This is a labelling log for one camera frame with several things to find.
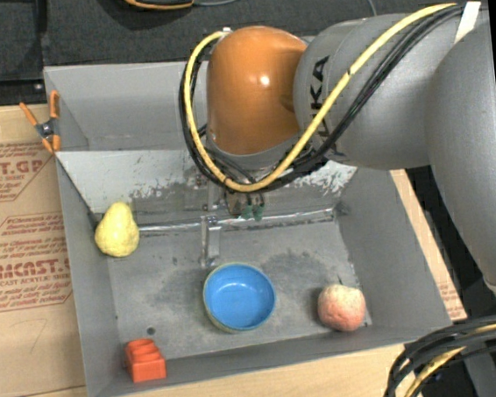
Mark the brown cardboard board, red print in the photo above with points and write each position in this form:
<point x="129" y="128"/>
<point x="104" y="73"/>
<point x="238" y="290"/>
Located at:
<point x="34" y="348"/>

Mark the blue bowl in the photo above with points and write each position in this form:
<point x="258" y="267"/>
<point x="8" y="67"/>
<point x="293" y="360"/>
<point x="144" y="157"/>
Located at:
<point x="239" y="297"/>

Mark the orange toy building block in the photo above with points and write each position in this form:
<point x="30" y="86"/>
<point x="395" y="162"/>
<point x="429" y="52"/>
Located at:
<point x="145" y="362"/>

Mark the yellow toy pear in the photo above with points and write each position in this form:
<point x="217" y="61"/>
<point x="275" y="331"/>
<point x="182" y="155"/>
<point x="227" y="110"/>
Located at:
<point x="117" y="233"/>

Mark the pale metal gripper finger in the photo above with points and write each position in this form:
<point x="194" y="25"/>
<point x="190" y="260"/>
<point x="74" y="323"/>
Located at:
<point x="206" y="250"/>
<point x="216" y="245"/>

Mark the grey metal bin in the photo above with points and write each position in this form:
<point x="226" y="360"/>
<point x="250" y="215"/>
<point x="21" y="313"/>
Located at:
<point x="291" y="272"/>

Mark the pink and yellow toy apple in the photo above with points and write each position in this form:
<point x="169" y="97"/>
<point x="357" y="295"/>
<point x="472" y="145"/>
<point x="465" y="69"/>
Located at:
<point x="341" y="307"/>

